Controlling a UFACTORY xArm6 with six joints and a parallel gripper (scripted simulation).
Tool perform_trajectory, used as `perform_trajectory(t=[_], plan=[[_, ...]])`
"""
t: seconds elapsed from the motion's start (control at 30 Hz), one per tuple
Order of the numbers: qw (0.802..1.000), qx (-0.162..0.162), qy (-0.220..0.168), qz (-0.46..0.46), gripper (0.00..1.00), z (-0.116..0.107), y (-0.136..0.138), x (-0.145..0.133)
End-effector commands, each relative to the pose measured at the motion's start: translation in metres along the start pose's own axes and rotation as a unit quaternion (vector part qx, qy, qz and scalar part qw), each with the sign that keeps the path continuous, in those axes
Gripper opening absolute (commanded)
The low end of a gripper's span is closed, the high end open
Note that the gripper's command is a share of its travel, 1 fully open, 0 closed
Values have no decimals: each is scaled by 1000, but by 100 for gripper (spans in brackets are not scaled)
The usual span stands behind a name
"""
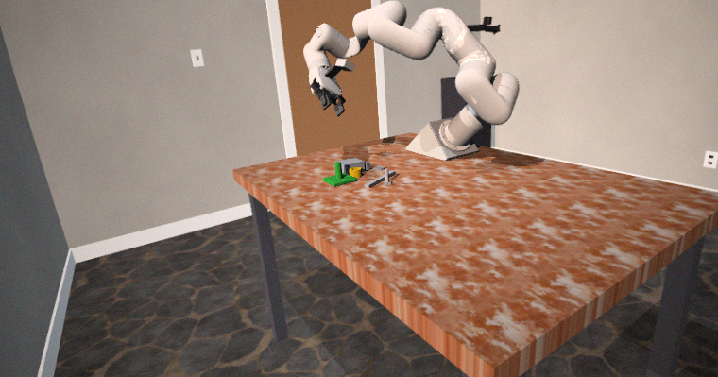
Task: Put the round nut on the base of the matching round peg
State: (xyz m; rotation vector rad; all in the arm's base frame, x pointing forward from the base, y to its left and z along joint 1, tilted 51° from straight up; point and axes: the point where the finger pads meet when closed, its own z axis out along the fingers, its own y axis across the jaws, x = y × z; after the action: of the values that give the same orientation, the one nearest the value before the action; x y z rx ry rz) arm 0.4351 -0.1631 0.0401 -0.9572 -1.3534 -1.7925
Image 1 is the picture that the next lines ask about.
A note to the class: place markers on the yellow round nut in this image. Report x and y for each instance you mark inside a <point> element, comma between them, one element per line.
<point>356,172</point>

